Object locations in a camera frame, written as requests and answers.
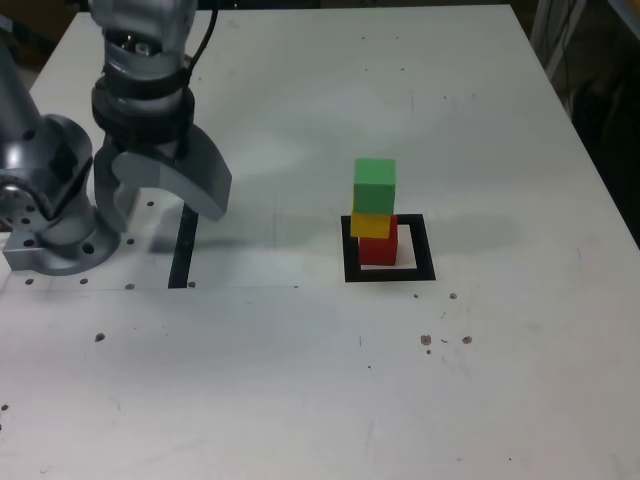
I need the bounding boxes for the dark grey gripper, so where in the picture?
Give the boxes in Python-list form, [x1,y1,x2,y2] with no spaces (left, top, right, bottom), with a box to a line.
[93,123,235,233]

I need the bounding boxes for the yellow cube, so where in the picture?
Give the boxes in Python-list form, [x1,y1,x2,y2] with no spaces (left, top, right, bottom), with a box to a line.
[349,199,392,239]

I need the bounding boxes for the green cube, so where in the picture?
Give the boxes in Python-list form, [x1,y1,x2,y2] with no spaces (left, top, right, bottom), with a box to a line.
[352,158,397,216]

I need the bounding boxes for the red cube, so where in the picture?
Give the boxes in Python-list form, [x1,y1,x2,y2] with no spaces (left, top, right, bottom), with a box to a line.
[358,214,400,266]

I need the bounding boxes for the black tape square outline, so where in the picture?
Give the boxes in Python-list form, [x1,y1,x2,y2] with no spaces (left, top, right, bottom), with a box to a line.
[340,213,437,284]

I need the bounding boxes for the black tape strip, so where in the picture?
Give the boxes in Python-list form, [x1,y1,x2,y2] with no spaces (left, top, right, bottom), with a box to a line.
[167,202,200,290]

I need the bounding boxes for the white metal frame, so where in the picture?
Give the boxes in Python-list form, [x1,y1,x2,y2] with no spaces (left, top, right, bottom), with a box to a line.
[529,0,589,96]

